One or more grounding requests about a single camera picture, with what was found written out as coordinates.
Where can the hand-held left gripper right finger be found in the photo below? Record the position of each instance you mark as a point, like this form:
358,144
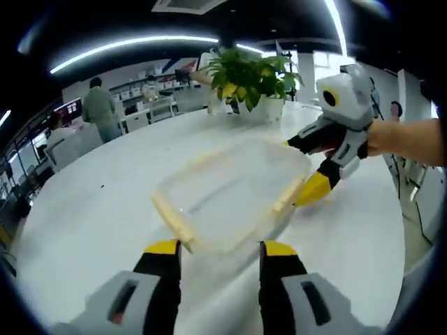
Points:
283,300

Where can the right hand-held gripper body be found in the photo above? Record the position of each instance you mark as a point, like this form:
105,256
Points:
349,101

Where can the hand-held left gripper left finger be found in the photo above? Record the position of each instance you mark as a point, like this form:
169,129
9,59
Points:
153,296

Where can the clear plastic container lid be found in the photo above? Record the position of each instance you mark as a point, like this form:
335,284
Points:
230,195

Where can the person's right hand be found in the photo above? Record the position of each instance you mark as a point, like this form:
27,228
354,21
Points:
379,137

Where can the white plant pot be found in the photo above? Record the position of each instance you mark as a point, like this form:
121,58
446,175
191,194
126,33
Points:
270,110

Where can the black tripod stand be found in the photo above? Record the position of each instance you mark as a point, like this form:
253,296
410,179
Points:
288,75

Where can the straight ceiling light strip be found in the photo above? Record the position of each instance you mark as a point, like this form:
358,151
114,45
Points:
337,24

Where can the green potted plant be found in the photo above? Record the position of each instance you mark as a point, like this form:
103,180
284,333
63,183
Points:
248,76

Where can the white cabinet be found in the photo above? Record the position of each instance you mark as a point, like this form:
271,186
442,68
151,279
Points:
153,113

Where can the white storage shelf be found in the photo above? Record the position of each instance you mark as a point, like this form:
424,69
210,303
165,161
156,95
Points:
139,82

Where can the ceiling air conditioner vent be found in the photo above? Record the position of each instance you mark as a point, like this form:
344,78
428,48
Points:
181,5

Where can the long curved ceiling light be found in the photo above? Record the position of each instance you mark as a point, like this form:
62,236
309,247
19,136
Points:
122,49

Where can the dark wall monitor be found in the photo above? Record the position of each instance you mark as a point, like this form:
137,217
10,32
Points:
70,108

